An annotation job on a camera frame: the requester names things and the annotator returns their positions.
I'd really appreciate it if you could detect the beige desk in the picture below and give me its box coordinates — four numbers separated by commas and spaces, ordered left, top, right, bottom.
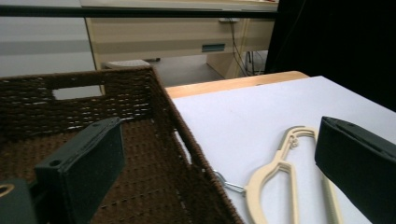
79, 0, 279, 79

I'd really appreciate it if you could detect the white cabinet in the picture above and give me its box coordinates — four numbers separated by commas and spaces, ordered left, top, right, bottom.
0, 0, 104, 101

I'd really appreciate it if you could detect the black curtain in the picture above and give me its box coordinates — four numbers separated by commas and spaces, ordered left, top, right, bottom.
264, 0, 396, 112

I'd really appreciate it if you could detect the black frame bar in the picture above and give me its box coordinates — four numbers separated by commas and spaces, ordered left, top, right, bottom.
0, 5, 279, 19

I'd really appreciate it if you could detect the brown woven basket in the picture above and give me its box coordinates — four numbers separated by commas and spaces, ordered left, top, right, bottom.
0, 65, 246, 224

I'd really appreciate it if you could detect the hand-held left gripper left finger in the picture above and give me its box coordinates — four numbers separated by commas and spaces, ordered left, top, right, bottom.
34, 116, 126, 224

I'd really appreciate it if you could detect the cream clothes hanger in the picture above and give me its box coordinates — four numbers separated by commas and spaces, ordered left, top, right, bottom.
214, 125, 345, 224

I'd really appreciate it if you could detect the black cable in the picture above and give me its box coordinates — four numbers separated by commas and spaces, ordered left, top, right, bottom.
245, 50, 266, 77
229, 21, 250, 77

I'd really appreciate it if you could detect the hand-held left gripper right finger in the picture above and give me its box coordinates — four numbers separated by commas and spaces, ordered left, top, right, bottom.
314, 116, 396, 224

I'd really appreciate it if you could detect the white table sheet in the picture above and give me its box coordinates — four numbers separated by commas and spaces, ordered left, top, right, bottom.
172, 75, 396, 224

